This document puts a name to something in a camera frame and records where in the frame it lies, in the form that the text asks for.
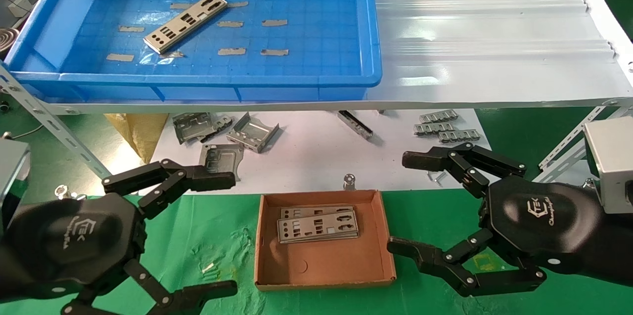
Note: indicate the large silver bulldog clip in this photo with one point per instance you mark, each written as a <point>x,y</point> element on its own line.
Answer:
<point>60,190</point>

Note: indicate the small white box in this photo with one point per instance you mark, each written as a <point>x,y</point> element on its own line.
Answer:
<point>20,6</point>

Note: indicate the white corrugated shelf panel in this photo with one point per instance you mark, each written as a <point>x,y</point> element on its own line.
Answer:
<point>494,33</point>

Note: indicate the open gray metal bracket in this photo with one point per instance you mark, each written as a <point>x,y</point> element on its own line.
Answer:
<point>254,134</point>

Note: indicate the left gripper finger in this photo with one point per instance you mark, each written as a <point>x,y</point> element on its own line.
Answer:
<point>207,180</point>

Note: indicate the slotted steel shelf brace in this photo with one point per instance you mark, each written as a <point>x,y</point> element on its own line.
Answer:
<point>559,170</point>
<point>573,134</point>
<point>49,122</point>

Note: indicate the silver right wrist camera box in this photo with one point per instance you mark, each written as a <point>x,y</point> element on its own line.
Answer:
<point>613,166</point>

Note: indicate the tiny metal scrap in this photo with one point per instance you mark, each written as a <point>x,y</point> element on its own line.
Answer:
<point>208,268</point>

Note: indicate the green table cloth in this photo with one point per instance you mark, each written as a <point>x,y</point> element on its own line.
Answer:
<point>222,226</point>

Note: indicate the silver metal IO shield plate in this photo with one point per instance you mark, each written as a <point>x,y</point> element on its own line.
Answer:
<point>304,210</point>
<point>348,230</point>
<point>179,28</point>

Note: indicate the silver connector strip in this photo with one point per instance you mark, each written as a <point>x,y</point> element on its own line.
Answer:
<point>438,116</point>
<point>460,136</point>
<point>434,128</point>

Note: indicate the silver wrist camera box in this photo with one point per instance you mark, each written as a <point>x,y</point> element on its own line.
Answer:
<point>613,166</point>
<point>12,174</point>

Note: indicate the flat stamped gray metal plate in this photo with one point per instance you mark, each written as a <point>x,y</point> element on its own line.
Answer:
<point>223,154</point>

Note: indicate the small gray metal part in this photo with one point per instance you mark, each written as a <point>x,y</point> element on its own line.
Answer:
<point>225,121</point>

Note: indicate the small silver binder clip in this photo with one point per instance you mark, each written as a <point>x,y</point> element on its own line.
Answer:
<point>349,181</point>

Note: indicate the white sheet under shelf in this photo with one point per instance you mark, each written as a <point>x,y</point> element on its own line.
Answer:
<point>316,157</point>

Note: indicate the small clear plastic clip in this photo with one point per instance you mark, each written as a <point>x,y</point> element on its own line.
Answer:
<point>434,178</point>

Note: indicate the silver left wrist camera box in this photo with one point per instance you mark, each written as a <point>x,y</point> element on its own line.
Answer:
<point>12,174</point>

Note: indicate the bent gray metal bracket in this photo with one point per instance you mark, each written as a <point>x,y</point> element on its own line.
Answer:
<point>193,127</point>

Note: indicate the long narrow metal bar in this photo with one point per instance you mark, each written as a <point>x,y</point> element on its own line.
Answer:
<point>356,125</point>

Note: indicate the brown cardboard box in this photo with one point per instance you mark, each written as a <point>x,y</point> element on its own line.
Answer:
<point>336,265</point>

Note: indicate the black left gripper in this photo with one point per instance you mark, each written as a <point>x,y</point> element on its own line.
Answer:
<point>74,243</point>

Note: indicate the yellow woven bag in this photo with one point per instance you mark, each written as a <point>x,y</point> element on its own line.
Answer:
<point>138,132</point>

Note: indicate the blue plastic tray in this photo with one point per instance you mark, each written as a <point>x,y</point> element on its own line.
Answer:
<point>296,33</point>

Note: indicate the crumpled gray tape strip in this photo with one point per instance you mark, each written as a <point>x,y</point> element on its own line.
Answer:
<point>171,54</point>

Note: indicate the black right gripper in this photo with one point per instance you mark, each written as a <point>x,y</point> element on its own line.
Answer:
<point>544,221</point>

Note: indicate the coiled metal tube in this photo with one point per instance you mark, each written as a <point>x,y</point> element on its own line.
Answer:
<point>7,38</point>

